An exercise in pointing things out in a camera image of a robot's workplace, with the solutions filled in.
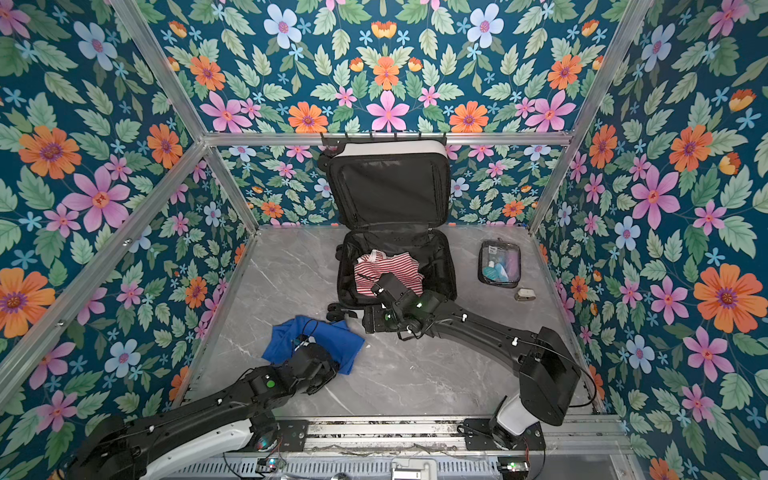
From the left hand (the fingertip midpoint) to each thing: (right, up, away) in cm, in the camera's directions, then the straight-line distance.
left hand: (348, 363), depth 81 cm
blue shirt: (-5, +4, +7) cm, 10 cm away
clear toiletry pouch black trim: (+50, +27, +27) cm, 63 cm away
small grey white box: (+55, +17, +16) cm, 60 cm away
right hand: (+7, +12, -2) cm, 14 cm away
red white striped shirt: (+4, +25, +18) cm, 31 cm away
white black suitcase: (+11, +48, +15) cm, 51 cm away
